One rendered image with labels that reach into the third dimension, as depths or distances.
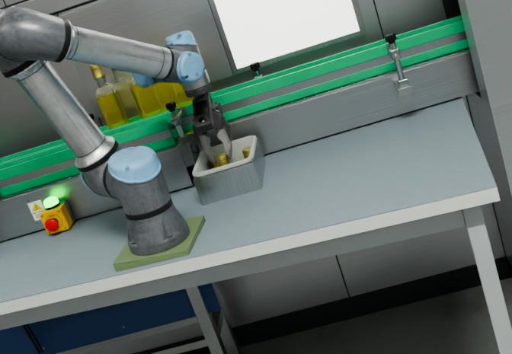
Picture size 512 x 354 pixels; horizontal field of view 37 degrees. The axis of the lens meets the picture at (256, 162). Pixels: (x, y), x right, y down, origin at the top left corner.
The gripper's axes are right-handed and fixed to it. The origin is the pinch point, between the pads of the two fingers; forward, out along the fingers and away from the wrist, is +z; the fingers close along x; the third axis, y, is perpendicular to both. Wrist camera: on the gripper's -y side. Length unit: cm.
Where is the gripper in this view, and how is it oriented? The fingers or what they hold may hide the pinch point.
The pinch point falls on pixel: (221, 157)
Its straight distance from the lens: 207.8
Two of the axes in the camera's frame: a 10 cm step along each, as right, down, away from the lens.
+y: 0.3, -3.2, 9.5
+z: 3.1, 9.0, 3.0
